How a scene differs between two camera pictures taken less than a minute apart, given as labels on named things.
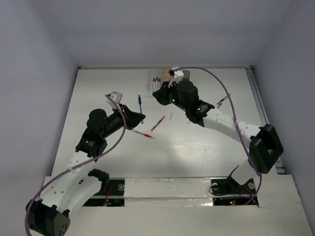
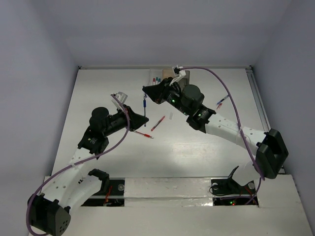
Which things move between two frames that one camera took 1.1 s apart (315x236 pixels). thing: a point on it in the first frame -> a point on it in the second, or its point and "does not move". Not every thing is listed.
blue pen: x=222 y=100 does not move
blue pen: x=139 y=99 -> x=144 y=106
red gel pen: x=157 y=124 does not move
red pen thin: x=145 y=134 does not move
